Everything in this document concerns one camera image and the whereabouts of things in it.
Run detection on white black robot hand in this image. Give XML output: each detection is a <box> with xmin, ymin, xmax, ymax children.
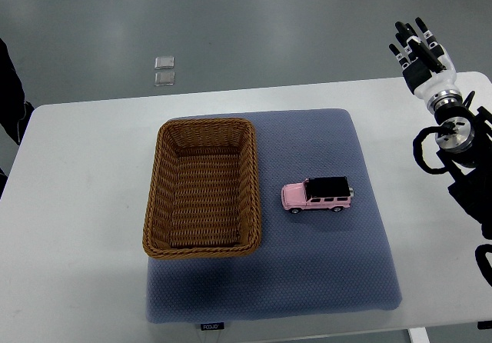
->
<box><xmin>389</xmin><ymin>18</ymin><xmax>462</xmax><ymax>109</ymax></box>

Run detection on pink toy car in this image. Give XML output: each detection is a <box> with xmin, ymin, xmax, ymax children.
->
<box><xmin>281</xmin><ymin>176</ymin><xmax>354</xmax><ymax>214</ymax></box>

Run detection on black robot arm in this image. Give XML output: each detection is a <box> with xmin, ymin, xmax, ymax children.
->
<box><xmin>434</xmin><ymin>91</ymin><xmax>491</xmax><ymax>239</ymax></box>

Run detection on brown wicker basket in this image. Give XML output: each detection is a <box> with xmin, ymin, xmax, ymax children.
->
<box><xmin>142</xmin><ymin>118</ymin><xmax>262</xmax><ymax>260</ymax></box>

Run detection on blue-grey padded mat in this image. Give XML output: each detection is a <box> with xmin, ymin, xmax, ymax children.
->
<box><xmin>147</xmin><ymin>109</ymin><xmax>402</xmax><ymax>323</ymax></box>

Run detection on lower floor socket plate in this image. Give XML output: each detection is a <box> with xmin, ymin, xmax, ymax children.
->
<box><xmin>155</xmin><ymin>71</ymin><xmax>175</xmax><ymax>86</ymax></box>

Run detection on floor socket plate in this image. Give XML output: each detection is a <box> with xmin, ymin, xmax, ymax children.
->
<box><xmin>155</xmin><ymin>56</ymin><xmax>175</xmax><ymax>70</ymax></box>
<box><xmin>155</xmin><ymin>71</ymin><xmax>175</xmax><ymax>86</ymax></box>

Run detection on white table leg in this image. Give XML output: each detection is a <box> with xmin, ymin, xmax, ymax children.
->
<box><xmin>407</xmin><ymin>327</ymin><xmax>430</xmax><ymax>343</ymax></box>

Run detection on upper floor socket plate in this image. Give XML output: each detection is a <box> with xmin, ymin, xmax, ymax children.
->
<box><xmin>155</xmin><ymin>56</ymin><xmax>175</xmax><ymax>70</ymax></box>

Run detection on black clothed person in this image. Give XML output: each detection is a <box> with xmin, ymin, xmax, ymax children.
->
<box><xmin>0</xmin><ymin>37</ymin><xmax>35</xmax><ymax>196</ymax></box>

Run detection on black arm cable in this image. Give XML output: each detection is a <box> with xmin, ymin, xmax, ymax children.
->
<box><xmin>412</xmin><ymin>125</ymin><xmax>450</xmax><ymax>175</ymax></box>

